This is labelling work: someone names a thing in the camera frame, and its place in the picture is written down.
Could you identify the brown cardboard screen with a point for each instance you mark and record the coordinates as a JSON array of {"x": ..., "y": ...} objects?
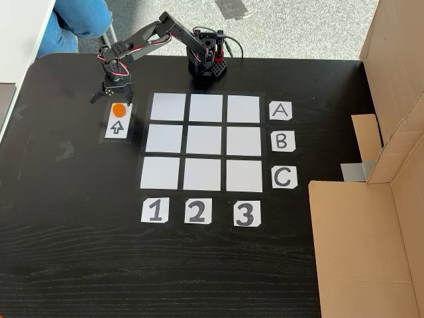
[
  {"x": 397, "y": 49},
  {"x": 364, "y": 248}
]

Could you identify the paper sheet number 3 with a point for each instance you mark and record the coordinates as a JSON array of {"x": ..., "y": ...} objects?
[{"x": 246, "y": 213}]

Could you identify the black red clamp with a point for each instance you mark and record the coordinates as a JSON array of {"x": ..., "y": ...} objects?
[{"x": 218, "y": 49}]

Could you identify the white table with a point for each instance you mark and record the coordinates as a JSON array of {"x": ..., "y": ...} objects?
[{"x": 20, "y": 49}]

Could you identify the paper sheet letter A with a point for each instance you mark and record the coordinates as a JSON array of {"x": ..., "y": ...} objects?
[{"x": 280, "y": 111}]

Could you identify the grid of nine white squares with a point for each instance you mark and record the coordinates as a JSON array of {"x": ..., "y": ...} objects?
[{"x": 202, "y": 142}]

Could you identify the paper sheet number 1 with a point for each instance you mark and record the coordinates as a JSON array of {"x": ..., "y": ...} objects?
[{"x": 155, "y": 210}]

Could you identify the paper sheet number 2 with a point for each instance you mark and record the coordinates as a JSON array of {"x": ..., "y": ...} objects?
[{"x": 198, "y": 211}]

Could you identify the person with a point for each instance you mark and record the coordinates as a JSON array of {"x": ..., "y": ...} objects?
[{"x": 76, "y": 20}]

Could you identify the white arrow paper sheet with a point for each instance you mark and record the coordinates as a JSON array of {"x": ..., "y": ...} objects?
[{"x": 116, "y": 129}]

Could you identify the paper sheet letter C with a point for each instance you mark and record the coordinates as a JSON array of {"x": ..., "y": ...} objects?
[{"x": 284, "y": 177}]

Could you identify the white chair leg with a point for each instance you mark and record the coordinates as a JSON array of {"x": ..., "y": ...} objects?
[{"x": 112, "y": 34}]

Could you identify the clear tape scraps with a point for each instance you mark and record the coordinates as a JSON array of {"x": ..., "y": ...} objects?
[{"x": 64, "y": 151}]

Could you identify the paper sheet letter B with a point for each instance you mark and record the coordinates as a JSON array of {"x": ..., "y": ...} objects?
[{"x": 282, "y": 141}]

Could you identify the round orange token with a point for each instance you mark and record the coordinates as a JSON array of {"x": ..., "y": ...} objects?
[{"x": 118, "y": 110}]

